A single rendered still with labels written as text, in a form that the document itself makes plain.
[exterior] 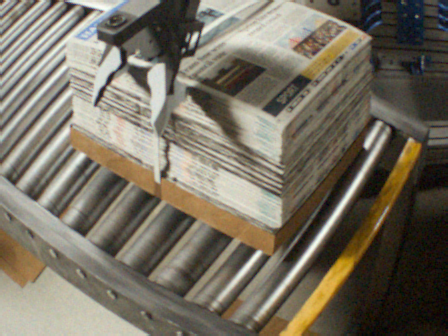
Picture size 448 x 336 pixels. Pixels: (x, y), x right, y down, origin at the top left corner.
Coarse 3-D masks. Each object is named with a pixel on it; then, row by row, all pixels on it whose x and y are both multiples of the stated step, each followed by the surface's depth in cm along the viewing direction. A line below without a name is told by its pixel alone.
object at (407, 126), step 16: (64, 0) 163; (80, 0) 162; (96, 0) 161; (112, 0) 160; (384, 112) 134; (400, 112) 133; (368, 128) 136; (400, 128) 131; (416, 128) 131; (400, 144) 133; (384, 160) 139; (416, 160) 133; (416, 176) 136
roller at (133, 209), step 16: (128, 192) 126; (144, 192) 126; (128, 208) 124; (144, 208) 125; (112, 224) 122; (128, 224) 123; (96, 240) 120; (112, 240) 121; (128, 240) 124; (112, 256) 121
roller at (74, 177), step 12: (84, 156) 131; (72, 168) 130; (84, 168) 130; (96, 168) 133; (60, 180) 128; (72, 180) 129; (84, 180) 131; (48, 192) 127; (60, 192) 127; (72, 192) 129; (48, 204) 125; (60, 204) 127; (60, 216) 128
